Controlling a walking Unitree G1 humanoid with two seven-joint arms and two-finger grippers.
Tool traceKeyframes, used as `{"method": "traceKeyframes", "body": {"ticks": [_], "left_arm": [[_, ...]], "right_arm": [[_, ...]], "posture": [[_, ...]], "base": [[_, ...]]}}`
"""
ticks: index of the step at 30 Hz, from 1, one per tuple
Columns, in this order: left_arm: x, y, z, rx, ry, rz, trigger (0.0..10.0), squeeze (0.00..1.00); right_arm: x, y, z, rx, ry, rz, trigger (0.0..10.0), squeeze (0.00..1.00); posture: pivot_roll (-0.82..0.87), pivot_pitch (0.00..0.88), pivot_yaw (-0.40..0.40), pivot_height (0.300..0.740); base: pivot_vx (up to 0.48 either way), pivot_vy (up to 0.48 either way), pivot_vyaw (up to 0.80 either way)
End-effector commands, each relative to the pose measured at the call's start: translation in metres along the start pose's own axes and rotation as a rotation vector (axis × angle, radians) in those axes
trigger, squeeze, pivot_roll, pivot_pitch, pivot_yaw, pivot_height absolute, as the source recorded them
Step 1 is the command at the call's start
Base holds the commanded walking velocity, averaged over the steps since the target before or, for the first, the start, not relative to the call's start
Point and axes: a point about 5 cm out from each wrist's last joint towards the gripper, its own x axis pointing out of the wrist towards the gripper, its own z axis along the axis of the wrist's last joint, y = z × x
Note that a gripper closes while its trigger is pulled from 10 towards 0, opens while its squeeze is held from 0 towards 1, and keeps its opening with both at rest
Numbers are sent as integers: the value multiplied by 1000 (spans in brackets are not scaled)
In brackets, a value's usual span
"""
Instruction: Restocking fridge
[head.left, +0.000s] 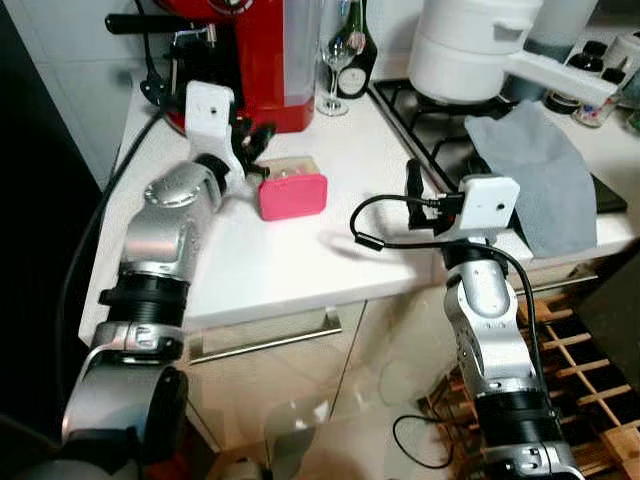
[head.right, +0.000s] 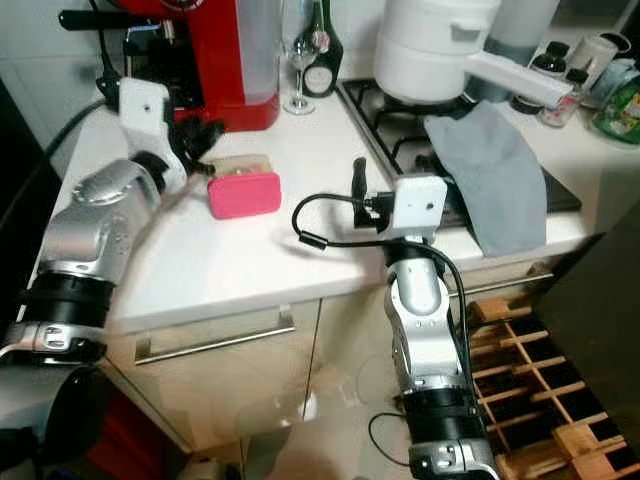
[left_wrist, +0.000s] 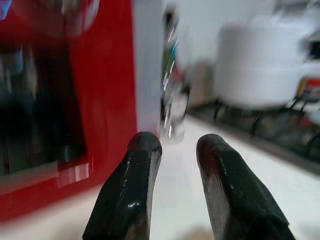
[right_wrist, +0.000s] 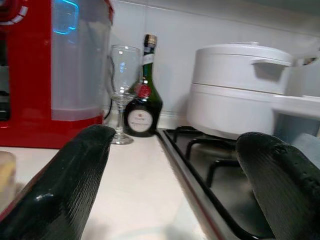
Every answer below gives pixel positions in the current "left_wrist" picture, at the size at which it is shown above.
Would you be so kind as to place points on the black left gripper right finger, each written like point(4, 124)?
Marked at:
point(237, 195)

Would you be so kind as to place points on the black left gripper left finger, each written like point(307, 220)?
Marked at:
point(125, 195)

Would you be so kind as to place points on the steel gas hob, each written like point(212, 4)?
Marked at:
point(275, 130)

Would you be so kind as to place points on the clear wine glass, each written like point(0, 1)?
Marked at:
point(175, 107)

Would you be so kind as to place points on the red coffee machine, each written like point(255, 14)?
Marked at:
point(105, 75)

